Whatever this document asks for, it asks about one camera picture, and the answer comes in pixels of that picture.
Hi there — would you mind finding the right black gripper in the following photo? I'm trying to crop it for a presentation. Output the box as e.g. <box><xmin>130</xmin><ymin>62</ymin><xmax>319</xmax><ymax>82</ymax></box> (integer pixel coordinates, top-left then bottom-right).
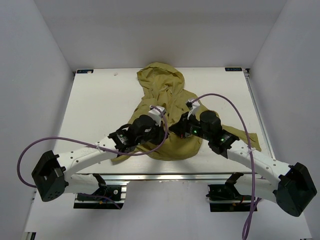
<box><xmin>169</xmin><ymin>111</ymin><xmax>212</xmax><ymax>141</ymax></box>

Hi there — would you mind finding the olive green hooded jacket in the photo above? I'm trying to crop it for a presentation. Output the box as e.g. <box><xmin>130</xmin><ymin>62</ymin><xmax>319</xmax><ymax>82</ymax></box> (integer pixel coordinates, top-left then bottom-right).
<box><xmin>109</xmin><ymin>61</ymin><xmax>262</xmax><ymax>166</ymax></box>

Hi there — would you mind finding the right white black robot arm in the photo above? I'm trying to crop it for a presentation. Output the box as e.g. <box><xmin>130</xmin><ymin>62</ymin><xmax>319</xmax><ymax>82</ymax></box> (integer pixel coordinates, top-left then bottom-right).
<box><xmin>169</xmin><ymin>110</ymin><xmax>317</xmax><ymax>217</ymax></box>

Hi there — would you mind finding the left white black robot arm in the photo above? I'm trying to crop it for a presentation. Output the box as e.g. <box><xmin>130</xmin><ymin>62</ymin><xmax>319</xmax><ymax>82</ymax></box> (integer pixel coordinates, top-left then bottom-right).
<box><xmin>31</xmin><ymin>113</ymin><xmax>168</xmax><ymax>202</ymax></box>

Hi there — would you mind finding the right blue table label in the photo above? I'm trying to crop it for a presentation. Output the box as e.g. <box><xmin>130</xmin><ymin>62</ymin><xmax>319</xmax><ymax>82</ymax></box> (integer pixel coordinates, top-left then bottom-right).
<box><xmin>224</xmin><ymin>67</ymin><xmax>243</xmax><ymax>72</ymax></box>

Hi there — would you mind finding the blue table label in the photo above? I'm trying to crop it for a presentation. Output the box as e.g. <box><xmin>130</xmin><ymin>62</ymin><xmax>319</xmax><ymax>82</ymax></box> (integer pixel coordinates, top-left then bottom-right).
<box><xmin>224</xmin><ymin>67</ymin><xmax>243</xmax><ymax>72</ymax></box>
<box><xmin>76</xmin><ymin>69</ymin><xmax>94</xmax><ymax>74</ymax></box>

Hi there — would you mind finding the left blue table label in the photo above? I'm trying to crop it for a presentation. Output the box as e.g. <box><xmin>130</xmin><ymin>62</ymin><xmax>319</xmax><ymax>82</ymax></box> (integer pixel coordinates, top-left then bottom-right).
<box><xmin>76</xmin><ymin>69</ymin><xmax>94</xmax><ymax>74</ymax></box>

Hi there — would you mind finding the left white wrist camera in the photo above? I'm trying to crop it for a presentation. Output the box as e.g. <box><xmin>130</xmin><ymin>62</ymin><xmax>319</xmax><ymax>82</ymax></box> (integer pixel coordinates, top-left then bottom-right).
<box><xmin>147</xmin><ymin>105</ymin><xmax>166</xmax><ymax>126</ymax></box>

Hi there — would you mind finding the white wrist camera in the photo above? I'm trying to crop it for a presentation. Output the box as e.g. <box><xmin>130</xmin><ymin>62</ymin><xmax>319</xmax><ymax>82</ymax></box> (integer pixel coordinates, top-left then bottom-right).
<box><xmin>147</xmin><ymin>105</ymin><xmax>166</xmax><ymax>126</ymax></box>
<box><xmin>186</xmin><ymin>99</ymin><xmax>201</xmax><ymax>119</ymax></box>

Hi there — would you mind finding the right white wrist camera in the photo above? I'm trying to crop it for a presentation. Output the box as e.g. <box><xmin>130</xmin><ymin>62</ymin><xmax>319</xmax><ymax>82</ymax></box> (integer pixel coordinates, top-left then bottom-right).
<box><xmin>186</xmin><ymin>99</ymin><xmax>201</xmax><ymax>119</ymax></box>

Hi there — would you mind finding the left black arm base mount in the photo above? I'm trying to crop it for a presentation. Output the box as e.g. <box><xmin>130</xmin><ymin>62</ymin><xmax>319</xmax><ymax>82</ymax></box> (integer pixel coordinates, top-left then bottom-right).
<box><xmin>71</xmin><ymin>173</ymin><xmax>129</xmax><ymax>210</ymax></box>

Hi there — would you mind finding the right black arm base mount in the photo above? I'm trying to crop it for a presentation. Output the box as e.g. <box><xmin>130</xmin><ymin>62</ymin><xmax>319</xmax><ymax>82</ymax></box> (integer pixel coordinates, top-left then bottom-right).
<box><xmin>206</xmin><ymin>172</ymin><xmax>251</xmax><ymax>213</ymax></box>

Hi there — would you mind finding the aluminium right side rail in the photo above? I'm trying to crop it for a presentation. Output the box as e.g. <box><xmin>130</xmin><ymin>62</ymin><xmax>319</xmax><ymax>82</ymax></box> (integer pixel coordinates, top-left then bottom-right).
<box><xmin>242</xmin><ymin>68</ymin><xmax>275</xmax><ymax>158</ymax></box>

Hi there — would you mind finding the aluminium front table rail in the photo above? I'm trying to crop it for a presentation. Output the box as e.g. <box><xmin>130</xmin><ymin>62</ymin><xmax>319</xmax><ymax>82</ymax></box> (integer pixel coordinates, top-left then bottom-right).
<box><xmin>82</xmin><ymin>172</ymin><xmax>266</xmax><ymax>182</ymax></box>

